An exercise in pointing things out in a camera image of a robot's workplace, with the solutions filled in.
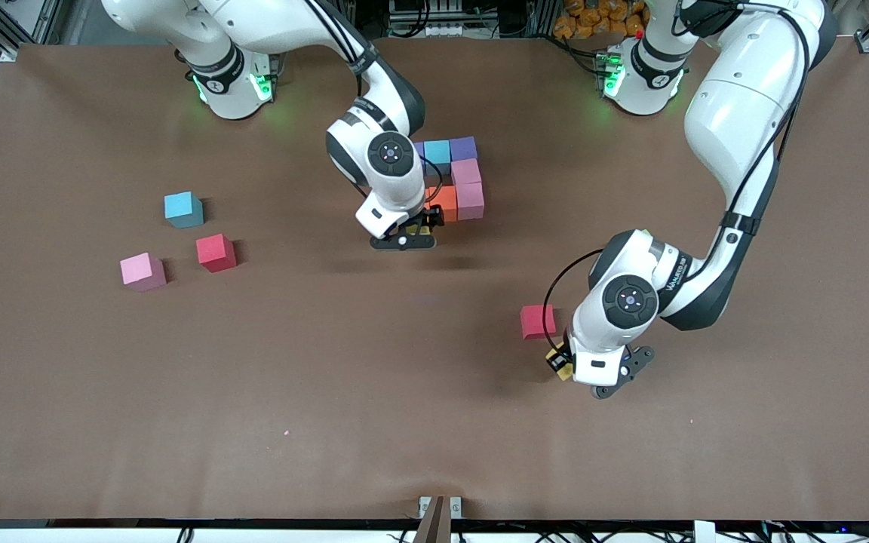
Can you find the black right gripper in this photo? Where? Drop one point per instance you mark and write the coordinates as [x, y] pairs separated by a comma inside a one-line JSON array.
[[430, 219]]

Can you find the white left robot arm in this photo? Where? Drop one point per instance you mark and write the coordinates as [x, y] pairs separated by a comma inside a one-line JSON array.
[[744, 98]]

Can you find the yellow foam cube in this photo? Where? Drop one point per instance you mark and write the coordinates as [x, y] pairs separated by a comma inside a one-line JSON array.
[[564, 373]]

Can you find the small metal bracket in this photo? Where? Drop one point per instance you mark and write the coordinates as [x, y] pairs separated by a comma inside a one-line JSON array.
[[425, 504]]

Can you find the cyan foam cube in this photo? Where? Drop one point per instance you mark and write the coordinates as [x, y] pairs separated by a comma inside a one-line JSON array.
[[438, 153], [182, 207]]

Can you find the red foam cube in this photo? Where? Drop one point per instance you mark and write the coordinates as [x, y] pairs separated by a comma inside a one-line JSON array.
[[214, 251], [536, 320]]

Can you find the orange yellow objects bag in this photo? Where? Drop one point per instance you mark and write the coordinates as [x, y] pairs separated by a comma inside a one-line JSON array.
[[593, 19]]

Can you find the aluminium frame post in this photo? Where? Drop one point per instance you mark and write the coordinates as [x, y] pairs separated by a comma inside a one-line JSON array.
[[544, 19]]

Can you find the orange foam cube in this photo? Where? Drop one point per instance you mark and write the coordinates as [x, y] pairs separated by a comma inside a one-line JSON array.
[[448, 202]]

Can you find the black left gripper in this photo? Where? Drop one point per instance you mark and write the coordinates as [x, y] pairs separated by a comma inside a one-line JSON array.
[[557, 360]]

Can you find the small white box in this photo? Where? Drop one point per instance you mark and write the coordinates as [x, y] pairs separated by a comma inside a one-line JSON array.
[[704, 532]]

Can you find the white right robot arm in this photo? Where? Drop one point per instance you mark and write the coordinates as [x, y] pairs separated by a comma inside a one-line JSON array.
[[385, 196]]

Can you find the pink foam cube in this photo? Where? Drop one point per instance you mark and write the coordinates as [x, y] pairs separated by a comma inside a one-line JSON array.
[[140, 270], [470, 202], [466, 172]]

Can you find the brown wooden strip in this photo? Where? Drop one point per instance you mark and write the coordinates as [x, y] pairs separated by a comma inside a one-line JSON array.
[[434, 528]]

